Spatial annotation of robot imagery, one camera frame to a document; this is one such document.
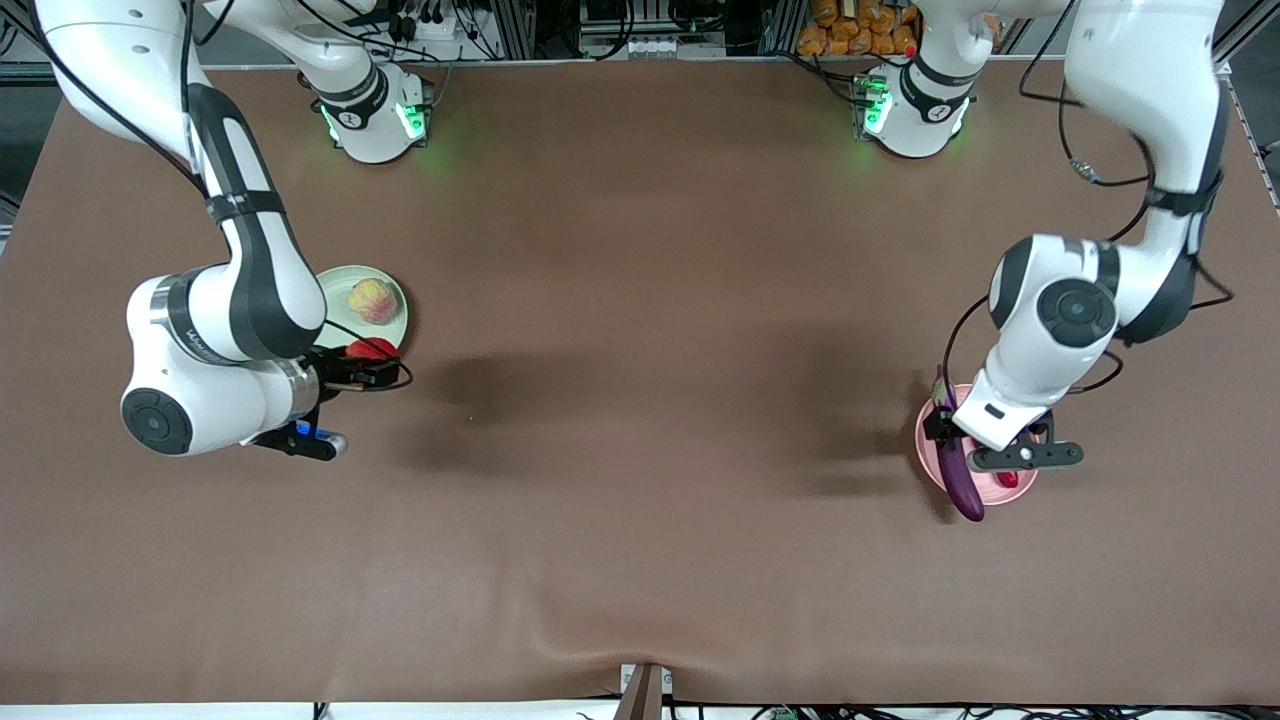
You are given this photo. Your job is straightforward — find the purple eggplant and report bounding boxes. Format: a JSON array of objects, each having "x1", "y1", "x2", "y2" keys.
[{"x1": 931, "y1": 364, "x2": 987, "y2": 523}]

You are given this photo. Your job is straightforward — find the yellow pink peach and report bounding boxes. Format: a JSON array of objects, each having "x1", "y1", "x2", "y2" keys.
[{"x1": 346, "y1": 277, "x2": 402, "y2": 327}]

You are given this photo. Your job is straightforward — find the pink round plate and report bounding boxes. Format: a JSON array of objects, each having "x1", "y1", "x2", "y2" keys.
[{"x1": 914, "y1": 383, "x2": 1041, "y2": 506}]

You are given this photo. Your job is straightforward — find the pale green round plate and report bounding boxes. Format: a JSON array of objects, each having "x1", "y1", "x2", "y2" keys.
[{"x1": 315, "y1": 264, "x2": 410, "y2": 353}]

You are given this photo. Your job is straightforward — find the white power strip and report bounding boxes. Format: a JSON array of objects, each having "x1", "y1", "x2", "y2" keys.
[{"x1": 390, "y1": 0, "x2": 471, "y2": 43}]

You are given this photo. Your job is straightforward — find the orange snack packs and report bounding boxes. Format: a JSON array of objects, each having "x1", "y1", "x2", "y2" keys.
[{"x1": 797, "y1": 0, "x2": 923, "y2": 58}]

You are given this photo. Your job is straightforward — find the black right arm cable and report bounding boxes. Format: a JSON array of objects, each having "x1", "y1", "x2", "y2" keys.
[{"x1": 20, "y1": 0, "x2": 415, "y2": 393}]

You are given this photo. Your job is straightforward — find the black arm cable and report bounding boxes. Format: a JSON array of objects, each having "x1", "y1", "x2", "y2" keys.
[
  {"x1": 20, "y1": 0, "x2": 415, "y2": 393},
  {"x1": 940, "y1": 0, "x2": 1237, "y2": 401}
]

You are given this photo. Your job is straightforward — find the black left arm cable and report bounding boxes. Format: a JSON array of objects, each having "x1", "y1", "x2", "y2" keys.
[{"x1": 940, "y1": 0, "x2": 1237, "y2": 401}]

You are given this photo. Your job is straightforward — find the table edge clamp bracket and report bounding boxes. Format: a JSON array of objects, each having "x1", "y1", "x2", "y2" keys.
[{"x1": 615, "y1": 663, "x2": 674, "y2": 720}]

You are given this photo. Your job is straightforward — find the aluminium table edge rail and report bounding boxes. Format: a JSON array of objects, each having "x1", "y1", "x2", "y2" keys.
[{"x1": 200, "y1": 52, "x2": 1071, "y2": 71}]

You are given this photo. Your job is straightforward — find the aluminium frame post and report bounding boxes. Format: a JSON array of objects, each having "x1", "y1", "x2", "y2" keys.
[{"x1": 1210, "y1": 0, "x2": 1280, "y2": 81}]

